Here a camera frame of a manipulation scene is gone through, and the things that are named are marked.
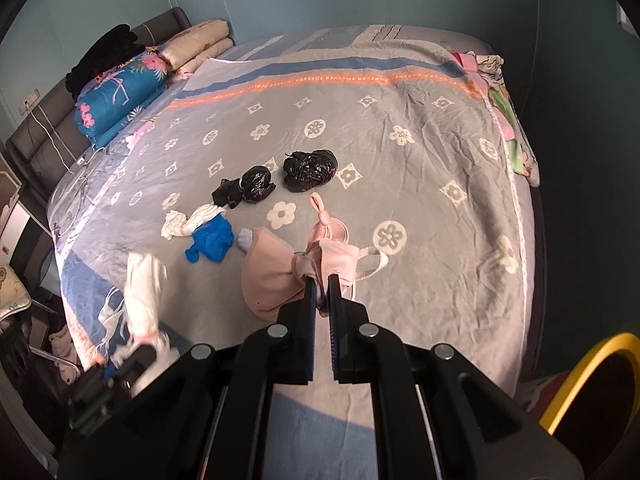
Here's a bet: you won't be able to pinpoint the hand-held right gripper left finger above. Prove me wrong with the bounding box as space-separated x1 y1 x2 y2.
60 277 319 480

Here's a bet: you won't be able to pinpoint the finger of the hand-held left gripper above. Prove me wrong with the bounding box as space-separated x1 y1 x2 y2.
102 342 159 391

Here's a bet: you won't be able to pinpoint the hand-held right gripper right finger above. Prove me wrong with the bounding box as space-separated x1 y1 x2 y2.
326 274 587 480

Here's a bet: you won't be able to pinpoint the pink cloth garment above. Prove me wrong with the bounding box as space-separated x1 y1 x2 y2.
239 192 391 323

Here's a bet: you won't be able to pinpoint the blue glove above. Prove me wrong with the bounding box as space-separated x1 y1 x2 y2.
184 217 235 265

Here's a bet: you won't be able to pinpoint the long black plastic bag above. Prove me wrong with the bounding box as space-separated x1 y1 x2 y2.
211 165 276 210

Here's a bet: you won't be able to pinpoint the round black plastic bag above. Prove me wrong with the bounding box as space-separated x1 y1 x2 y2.
282 149 339 194

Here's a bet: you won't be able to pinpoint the black bin with yellow rim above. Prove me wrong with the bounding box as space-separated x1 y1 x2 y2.
520 332 640 480

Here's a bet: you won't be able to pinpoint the pink slippers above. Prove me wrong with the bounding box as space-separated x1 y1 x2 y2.
48 324 84 387

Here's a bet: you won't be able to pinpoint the cartoon print cushion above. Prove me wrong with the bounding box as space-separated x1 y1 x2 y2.
0 265 32 320

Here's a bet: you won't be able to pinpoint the striped bed sheet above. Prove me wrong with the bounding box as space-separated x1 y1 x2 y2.
46 25 501 281

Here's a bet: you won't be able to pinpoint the grey flower printed blanket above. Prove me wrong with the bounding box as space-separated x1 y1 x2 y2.
57 25 532 401

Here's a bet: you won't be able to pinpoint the small pink white cloth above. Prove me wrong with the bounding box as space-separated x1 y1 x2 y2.
123 119 157 150

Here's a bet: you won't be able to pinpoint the grey padded headboard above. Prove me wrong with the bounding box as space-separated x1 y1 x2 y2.
4 6 193 187

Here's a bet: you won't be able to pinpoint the pink green folded garment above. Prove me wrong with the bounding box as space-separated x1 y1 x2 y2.
447 50 542 189

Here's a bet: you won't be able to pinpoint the blue floral folded quilt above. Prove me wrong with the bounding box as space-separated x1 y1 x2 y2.
73 52 169 149

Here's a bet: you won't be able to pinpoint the beige printed pillow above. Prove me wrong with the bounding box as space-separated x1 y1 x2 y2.
159 20 232 72
172 37 236 79

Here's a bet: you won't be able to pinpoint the black clothing pile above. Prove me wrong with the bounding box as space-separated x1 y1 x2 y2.
65 24 147 102

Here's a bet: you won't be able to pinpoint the white charging cable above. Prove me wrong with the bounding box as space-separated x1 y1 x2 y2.
29 105 103 243

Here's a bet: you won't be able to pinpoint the bedside wall socket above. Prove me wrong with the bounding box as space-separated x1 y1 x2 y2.
18 88 41 115

